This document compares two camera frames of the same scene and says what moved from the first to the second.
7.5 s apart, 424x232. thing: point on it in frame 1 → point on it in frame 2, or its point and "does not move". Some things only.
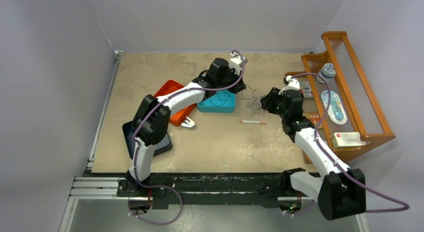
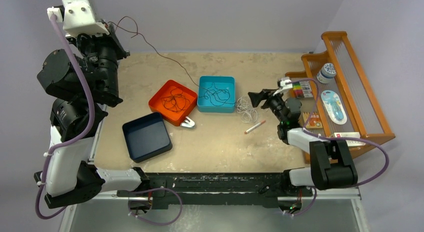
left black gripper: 239,86 → 111,39
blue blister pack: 336,111 does not move
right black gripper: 267,102 does not move
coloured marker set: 306,86 does not move
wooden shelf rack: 339,98 does not move
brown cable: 252,94 → 170,58
